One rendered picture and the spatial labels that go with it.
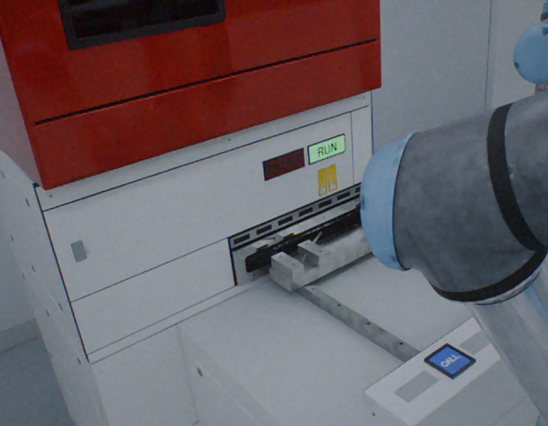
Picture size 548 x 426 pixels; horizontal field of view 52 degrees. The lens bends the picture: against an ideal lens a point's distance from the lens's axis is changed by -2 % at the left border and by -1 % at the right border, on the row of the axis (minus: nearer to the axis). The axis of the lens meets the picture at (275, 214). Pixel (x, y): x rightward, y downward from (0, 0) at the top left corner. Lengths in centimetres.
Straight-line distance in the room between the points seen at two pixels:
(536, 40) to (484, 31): 365
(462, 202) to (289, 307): 89
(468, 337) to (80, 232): 71
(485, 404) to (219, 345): 54
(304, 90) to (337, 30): 15
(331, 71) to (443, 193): 86
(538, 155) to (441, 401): 52
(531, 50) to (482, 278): 39
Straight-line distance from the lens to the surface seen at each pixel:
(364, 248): 139
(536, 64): 80
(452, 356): 93
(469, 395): 92
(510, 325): 55
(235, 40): 112
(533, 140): 42
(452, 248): 46
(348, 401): 106
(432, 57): 400
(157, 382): 135
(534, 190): 41
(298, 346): 118
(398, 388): 88
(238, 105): 114
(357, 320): 118
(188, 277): 126
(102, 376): 128
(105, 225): 113
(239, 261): 130
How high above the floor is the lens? 156
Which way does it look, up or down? 26 degrees down
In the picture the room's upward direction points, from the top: 6 degrees counter-clockwise
